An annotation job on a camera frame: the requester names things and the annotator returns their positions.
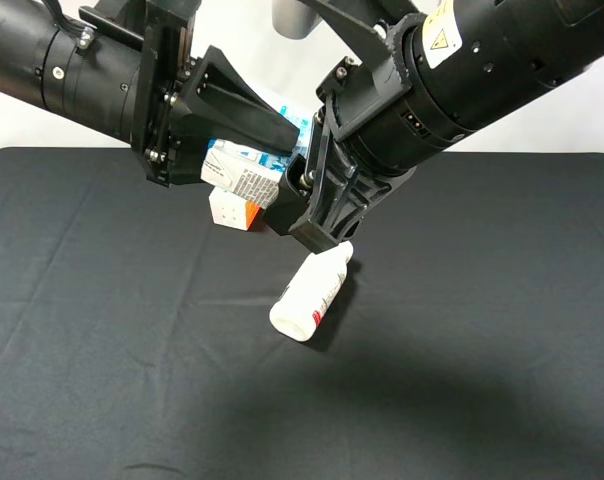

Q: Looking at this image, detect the white blue carton box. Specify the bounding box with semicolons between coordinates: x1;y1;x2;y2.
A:
200;83;317;210

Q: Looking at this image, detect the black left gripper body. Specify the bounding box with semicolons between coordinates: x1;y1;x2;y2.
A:
79;0;207;187

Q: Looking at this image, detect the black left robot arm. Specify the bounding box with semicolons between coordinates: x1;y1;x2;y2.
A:
0;1;299;186

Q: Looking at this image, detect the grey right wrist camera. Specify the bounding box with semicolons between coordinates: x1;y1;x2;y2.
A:
271;0;322;40

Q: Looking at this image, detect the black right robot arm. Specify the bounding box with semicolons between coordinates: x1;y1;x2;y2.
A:
264;1;604;253

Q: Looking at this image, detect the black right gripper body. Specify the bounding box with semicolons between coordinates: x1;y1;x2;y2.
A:
261;0;433;249

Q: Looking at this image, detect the white plastic bottle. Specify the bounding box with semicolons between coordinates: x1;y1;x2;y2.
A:
269;241;354;342

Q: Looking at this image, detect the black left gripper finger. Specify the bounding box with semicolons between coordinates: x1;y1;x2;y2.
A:
171;46;299;153

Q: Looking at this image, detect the black tablecloth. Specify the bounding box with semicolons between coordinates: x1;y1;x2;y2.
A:
0;148;604;479

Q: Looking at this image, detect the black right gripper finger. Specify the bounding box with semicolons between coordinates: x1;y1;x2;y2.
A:
264;149;382;249

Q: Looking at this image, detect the pastel puzzle cube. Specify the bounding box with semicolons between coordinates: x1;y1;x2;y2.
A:
209;187;261;231

